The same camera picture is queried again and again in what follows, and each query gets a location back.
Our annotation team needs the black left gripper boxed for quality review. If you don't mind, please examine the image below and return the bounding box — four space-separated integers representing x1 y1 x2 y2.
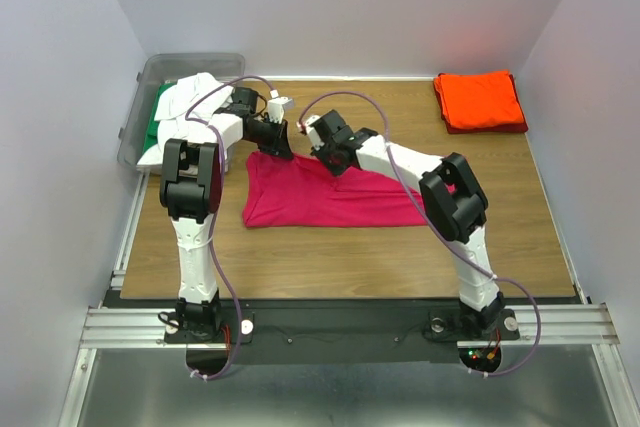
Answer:
245 116 293 160

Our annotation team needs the pink t shirt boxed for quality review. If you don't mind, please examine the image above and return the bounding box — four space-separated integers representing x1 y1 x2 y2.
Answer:
242 152 424 228

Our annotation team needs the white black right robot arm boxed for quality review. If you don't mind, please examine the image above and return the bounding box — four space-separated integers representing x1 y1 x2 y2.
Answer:
299 110 505 337

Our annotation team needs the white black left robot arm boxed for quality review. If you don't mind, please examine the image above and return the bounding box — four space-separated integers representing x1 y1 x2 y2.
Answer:
159 87 294 344

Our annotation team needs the white t shirt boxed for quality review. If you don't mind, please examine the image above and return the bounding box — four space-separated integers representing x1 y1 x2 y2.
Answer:
137 73 243 169

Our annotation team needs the green t shirt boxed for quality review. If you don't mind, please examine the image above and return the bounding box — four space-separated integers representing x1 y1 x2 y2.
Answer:
143 82 176 158

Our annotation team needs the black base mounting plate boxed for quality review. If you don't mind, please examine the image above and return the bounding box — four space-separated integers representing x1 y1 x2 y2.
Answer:
164 298 520 370

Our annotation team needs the dark red folded t shirt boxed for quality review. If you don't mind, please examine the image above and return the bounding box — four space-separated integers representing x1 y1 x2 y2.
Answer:
433 72 530 135

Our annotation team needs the small electronics board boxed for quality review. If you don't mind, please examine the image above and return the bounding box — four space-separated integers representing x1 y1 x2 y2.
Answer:
466 347 501 366

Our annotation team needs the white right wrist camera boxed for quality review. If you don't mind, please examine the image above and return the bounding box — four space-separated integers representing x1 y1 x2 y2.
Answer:
297 115 324 150

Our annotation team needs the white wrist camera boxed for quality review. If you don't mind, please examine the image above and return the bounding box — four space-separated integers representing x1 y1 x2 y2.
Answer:
266 89 294 124
297 115 324 150

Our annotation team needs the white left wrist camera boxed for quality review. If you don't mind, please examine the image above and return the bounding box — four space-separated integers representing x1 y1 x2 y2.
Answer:
266 89 294 124

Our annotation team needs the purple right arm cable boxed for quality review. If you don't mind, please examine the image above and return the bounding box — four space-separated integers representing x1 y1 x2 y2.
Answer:
299 89 542 381

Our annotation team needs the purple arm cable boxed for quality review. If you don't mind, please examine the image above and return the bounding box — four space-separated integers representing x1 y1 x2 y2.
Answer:
299 89 542 381
183 74 279 382

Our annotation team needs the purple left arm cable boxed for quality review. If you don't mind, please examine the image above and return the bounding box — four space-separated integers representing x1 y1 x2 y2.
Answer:
183 74 279 382

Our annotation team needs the aluminium frame rail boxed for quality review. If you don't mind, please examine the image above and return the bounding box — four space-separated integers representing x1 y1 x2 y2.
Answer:
80 304 619 349

